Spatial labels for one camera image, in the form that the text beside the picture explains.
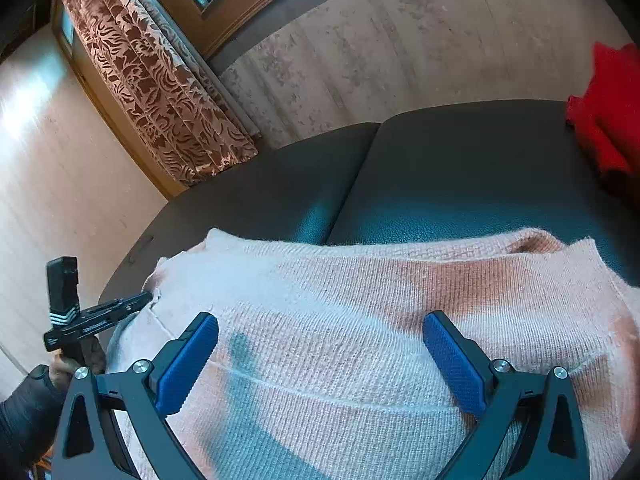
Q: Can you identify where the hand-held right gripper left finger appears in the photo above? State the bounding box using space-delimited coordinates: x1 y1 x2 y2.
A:
51 311 220 480

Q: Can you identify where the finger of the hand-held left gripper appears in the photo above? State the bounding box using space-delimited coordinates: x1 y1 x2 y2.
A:
82 292 153 333

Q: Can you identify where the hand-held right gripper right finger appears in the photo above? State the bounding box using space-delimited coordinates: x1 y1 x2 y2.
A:
421 309 592 480

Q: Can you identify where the pink knitted sweater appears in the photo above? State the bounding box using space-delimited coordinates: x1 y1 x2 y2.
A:
102 227 640 480

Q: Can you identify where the person's left hand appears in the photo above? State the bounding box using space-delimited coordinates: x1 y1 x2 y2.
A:
49 339 107 397

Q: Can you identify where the black leather sofa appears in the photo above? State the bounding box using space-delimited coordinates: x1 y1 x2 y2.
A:
97 99 640 306

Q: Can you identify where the brown floral curtain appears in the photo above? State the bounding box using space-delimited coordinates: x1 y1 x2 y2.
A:
56 0 259 187

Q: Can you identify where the red cloth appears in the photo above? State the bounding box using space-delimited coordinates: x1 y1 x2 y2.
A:
565 41 640 196

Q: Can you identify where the wooden door frame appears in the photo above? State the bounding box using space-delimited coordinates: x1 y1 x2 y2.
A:
50 0 188 198

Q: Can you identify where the wooden window frame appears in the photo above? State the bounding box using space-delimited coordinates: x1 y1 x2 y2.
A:
125 0 286 58

